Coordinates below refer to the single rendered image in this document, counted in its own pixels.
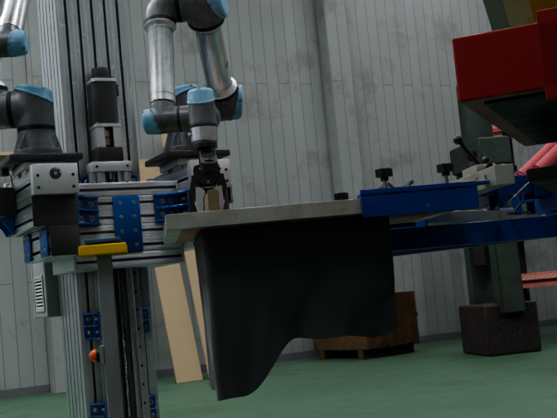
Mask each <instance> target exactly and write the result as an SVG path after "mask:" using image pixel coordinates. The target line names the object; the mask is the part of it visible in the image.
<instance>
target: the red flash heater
mask: <svg viewBox="0 0 557 418"><path fill-rule="evenodd" d="M535 15H536V23H531V24H527V25H522V26H518V27H509V28H505V29H500V30H495V31H491V32H483V33H478V34H473V35H469V36H461V37H456V38H453V40H452V44H453V58H454V65H455V73H456V81H457V88H458V100H459V102H460V103H462V104H463V105H465V106H467V107H468V108H469V109H471V110H472V111H474V112H475V113H476V114H478V115H480V116H481V117H483V118H484V119H485V120H487V121H488V122H490V123H491V124H493V125H495V126H496V127H498V128H499V129H500V130H501V131H503V132H504V133H506V134H508V135H509V136H511V137H512V138H513V139H515V140H516V141H518V142H519V143H521V144H523V145H524V146H532V145H538V144H544V143H555V142H557V104H556V100H557V7H553V8H549V9H545V10H539V11H536V12H535Z"/></svg>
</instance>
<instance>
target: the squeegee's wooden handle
mask: <svg viewBox="0 0 557 418"><path fill-rule="evenodd" d="M203 202H204V204H205V205H204V211H218V210H220V196H219V191H218V190H217V189H211V190H208V191H207V194H206V196H205V198H204V200H203Z"/></svg>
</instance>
